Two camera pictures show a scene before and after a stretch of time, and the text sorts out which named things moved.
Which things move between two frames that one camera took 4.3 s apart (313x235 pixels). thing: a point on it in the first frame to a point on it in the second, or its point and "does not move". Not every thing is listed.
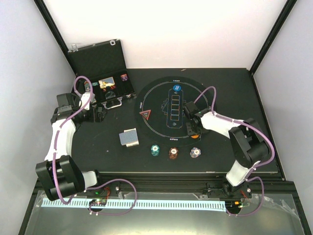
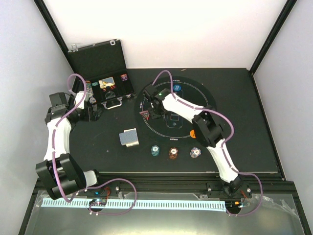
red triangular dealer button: (145, 113) does not move
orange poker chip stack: (173, 152) does not move
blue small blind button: (177, 87) does not move
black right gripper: (190, 130) to (153, 115)
